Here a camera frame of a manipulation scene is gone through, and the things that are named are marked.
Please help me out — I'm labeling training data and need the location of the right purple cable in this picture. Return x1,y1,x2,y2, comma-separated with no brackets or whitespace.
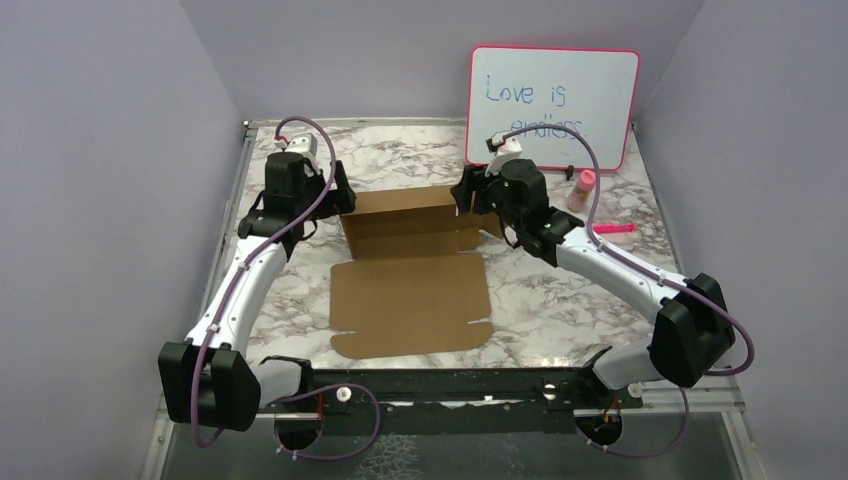
500,124,757,460

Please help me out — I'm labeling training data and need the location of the pink capped small bottle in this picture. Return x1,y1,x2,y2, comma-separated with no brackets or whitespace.
566,170,597,213

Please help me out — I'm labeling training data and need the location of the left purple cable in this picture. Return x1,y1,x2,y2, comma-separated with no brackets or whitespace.
190,116,383,462

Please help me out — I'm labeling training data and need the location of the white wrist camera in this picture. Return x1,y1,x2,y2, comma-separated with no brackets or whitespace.
275,133,318,162
484,132,523,176

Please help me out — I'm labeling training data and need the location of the pink framed whiteboard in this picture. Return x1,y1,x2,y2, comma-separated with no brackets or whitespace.
465,45,641,172

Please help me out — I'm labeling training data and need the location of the brown cardboard box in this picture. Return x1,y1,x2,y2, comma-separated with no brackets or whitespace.
329,186,503,360

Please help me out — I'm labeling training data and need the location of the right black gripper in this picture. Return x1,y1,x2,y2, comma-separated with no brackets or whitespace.
451,157,525,231

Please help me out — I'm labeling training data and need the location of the pink marker pen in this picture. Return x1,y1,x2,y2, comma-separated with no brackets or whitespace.
593,223,637,235

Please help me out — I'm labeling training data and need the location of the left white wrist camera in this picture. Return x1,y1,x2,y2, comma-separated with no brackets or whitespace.
275,133,318,162

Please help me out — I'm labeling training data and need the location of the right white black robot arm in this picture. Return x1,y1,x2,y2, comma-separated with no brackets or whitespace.
450,159,736,407

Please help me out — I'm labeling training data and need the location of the purple cable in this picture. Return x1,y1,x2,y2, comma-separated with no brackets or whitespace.
500,124,757,460
190,116,383,462

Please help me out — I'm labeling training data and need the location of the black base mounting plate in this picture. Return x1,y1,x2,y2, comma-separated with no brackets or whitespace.
259,367,642,436

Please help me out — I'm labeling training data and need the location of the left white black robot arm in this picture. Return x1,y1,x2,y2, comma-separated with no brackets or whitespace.
157,152,356,431

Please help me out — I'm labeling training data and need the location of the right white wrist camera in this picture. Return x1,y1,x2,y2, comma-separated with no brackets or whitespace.
484,132,523,176

